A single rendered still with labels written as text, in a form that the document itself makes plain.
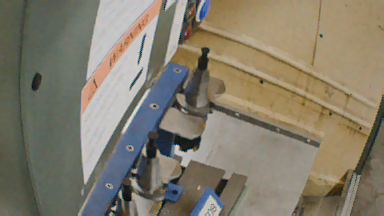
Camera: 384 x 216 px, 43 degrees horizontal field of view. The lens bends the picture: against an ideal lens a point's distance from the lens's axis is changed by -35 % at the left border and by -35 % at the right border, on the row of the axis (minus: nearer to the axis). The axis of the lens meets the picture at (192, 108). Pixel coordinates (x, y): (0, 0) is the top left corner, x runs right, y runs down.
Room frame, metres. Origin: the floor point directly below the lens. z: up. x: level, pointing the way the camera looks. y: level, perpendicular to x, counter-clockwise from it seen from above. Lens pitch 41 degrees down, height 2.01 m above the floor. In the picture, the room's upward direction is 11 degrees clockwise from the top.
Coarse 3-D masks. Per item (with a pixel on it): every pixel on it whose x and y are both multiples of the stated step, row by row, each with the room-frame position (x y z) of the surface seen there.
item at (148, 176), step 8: (144, 152) 0.72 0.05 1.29; (144, 160) 0.71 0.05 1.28; (152, 160) 0.71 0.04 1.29; (144, 168) 0.71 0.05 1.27; (152, 168) 0.71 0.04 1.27; (160, 168) 0.72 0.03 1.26; (136, 176) 0.72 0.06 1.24; (144, 176) 0.71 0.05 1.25; (152, 176) 0.71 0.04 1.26; (160, 176) 0.72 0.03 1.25; (144, 184) 0.70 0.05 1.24; (152, 184) 0.71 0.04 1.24; (160, 184) 0.72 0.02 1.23
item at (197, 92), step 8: (208, 64) 0.95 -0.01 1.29; (192, 72) 0.93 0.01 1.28; (200, 72) 0.93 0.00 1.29; (208, 72) 0.93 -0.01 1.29; (192, 80) 0.93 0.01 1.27; (200, 80) 0.92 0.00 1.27; (208, 80) 0.93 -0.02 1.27; (192, 88) 0.92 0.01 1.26; (200, 88) 0.92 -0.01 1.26; (208, 88) 0.93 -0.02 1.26; (184, 96) 0.93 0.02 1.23; (192, 96) 0.92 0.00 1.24; (200, 96) 0.92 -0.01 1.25; (208, 96) 0.93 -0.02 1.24; (192, 104) 0.92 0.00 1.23; (200, 104) 0.92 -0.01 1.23
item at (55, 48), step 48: (0, 0) 0.24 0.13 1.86; (48, 0) 0.27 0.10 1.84; (96, 0) 0.35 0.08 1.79; (0, 48) 0.24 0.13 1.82; (48, 48) 0.28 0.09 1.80; (0, 96) 0.24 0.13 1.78; (48, 96) 0.28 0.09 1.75; (0, 144) 0.24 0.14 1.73; (48, 144) 0.28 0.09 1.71; (0, 192) 0.25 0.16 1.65; (48, 192) 0.26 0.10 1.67
